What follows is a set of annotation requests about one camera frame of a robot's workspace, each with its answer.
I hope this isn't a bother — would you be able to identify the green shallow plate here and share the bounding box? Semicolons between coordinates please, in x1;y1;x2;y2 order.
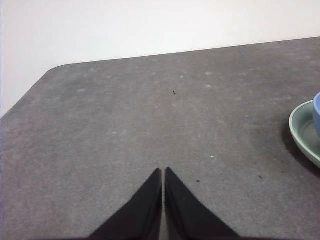
288;99;320;169

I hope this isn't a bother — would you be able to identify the blue ribbed bowl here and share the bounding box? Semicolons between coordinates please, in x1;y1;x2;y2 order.
312;92;320;139

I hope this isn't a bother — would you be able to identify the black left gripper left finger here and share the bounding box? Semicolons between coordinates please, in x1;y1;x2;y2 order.
87;167;164;240

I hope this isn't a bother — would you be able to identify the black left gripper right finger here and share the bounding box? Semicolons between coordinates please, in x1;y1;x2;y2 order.
163;166;241;240

